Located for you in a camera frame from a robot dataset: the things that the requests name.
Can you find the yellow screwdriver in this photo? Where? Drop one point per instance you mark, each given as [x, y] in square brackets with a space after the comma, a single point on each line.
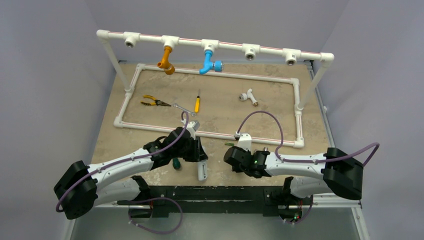
[197, 102]

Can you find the aluminium rail frame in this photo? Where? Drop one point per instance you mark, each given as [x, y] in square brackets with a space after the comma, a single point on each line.
[221, 115]

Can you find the yellow handled pliers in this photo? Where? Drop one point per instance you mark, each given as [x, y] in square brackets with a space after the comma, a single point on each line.
[154, 101]

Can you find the silver wrench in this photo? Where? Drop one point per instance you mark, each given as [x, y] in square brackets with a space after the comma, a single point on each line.
[193, 114]

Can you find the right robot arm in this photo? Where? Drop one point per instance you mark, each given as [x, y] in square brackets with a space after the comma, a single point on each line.
[329, 172]

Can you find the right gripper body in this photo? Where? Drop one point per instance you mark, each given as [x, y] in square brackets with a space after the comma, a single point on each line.
[230, 157]

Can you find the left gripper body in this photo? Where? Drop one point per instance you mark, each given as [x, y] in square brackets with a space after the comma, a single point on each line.
[189, 152]

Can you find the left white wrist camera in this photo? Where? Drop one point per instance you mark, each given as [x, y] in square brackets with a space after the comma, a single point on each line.
[192, 127]

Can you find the white plastic faucet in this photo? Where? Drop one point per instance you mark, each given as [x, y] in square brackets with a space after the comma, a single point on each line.
[248, 96]

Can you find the orange plastic faucet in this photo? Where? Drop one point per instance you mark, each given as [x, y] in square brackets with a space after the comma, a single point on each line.
[164, 63]

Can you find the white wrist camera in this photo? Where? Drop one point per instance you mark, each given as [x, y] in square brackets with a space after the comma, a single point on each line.
[243, 141]
[192, 127]

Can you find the white remote control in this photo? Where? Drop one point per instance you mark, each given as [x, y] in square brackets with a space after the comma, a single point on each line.
[202, 171]

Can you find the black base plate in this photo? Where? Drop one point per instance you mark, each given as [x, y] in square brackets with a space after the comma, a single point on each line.
[269, 201]

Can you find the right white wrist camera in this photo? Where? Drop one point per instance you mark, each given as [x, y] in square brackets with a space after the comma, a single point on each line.
[243, 141]

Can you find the blue plastic faucet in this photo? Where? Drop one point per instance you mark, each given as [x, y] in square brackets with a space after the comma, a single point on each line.
[208, 65]

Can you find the green stubby screwdriver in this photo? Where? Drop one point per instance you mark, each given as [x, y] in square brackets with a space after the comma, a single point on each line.
[176, 164]

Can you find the white PVC pipe frame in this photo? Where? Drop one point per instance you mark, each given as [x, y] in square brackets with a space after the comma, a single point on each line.
[291, 56]

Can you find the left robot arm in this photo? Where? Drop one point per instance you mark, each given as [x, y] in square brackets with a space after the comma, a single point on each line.
[79, 187]

